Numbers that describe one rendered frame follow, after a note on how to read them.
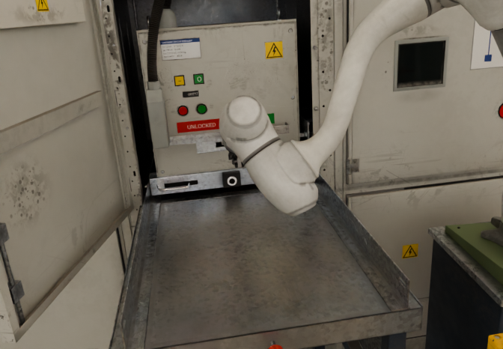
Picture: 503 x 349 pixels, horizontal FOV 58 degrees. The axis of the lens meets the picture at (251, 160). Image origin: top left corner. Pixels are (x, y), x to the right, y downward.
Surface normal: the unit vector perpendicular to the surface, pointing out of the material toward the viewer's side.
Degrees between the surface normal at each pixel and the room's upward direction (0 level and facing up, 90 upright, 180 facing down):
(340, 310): 0
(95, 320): 90
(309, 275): 0
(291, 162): 61
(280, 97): 90
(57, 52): 90
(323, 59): 90
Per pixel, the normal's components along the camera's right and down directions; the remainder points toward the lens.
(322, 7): 0.15, 0.31
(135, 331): -0.07, -0.94
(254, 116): 0.18, -0.16
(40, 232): 0.99, -0.02
